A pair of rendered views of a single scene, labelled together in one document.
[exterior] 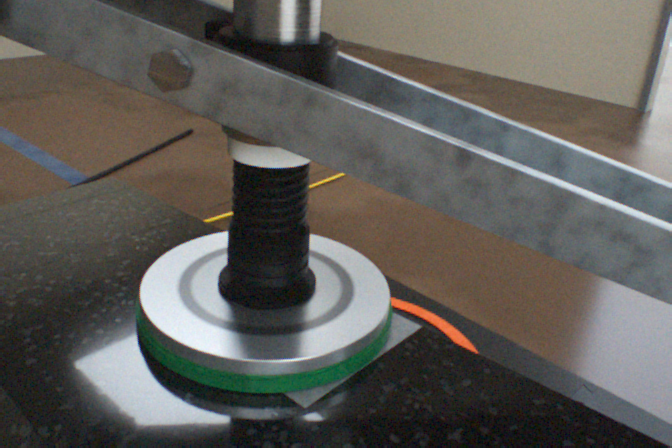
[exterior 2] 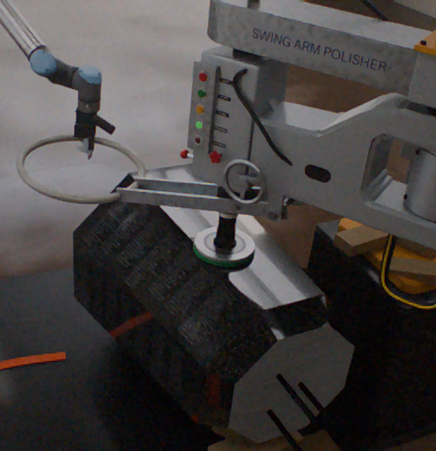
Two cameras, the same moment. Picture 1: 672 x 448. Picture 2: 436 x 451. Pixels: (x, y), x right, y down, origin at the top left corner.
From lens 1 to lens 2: 2.72 m
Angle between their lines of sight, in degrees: 122
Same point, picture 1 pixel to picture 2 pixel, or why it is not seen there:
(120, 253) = (257, 273)
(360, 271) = (200, 240)
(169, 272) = (247, 250)
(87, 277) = (266, 267)
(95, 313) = (263, 256)
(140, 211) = (250, 289)
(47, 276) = (276, 269)
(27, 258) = (282, 277)
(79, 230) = (269, 284)
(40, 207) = (283, 298)
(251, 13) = not seen: hidden behind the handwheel
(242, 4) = not seen: hidden behind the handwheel
